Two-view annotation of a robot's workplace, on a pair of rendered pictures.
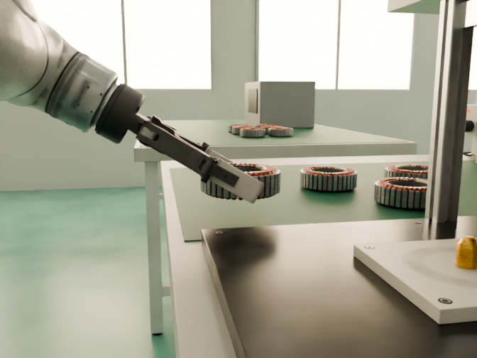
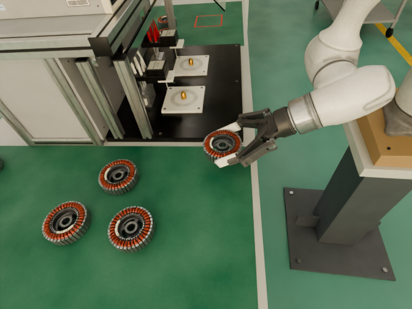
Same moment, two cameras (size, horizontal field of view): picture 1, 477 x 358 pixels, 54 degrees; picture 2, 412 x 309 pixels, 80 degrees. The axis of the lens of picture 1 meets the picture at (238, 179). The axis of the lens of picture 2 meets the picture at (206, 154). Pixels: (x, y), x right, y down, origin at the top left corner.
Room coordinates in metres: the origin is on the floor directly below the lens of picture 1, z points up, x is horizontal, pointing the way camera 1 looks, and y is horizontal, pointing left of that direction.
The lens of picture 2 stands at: (1.11, 0.11, 1.35)
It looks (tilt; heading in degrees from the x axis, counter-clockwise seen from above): 50 degrees down; 200
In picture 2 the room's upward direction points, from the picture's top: 7 degrees counter-clockwise
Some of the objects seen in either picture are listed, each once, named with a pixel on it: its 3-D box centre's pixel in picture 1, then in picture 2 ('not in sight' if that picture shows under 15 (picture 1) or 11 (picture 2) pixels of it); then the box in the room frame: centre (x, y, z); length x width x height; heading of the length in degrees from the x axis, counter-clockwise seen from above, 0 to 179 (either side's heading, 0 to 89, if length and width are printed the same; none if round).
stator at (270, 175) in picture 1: (240, 180); (222, 146); (0.64, 0.00, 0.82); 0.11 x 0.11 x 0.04
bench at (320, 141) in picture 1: (239, 192); not in sight; (2.65, -0.01, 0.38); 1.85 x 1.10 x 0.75; 10
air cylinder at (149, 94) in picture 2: not in sight; (146, 95); (0.42, -0.35, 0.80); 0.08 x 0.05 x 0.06; 10
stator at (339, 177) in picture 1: (328, 177); (132, 228); (0.92, -0.18, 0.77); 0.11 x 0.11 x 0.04
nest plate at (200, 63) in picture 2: not in sight; (191, 65); (0.16, -0.25, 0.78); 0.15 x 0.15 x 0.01; 10
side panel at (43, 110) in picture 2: not in sight; (40, 106); (0.67, -0.56, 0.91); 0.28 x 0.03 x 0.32; 100
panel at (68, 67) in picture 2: not in sight; (117, 49); (0.32, -0.48, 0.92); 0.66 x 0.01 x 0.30; 10
